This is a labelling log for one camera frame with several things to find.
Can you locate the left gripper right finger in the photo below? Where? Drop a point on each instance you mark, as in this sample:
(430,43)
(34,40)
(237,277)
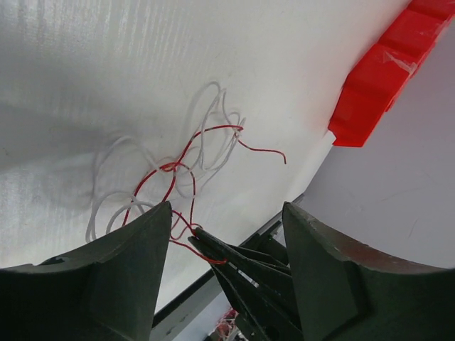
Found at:
(347,290)

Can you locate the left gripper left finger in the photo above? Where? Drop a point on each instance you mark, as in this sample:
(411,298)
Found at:
(105,290)

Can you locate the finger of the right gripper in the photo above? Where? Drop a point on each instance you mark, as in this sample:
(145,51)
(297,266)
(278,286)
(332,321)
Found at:
(257,286)

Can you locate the red plastic bin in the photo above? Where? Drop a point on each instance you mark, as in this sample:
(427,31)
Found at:
(376,81)

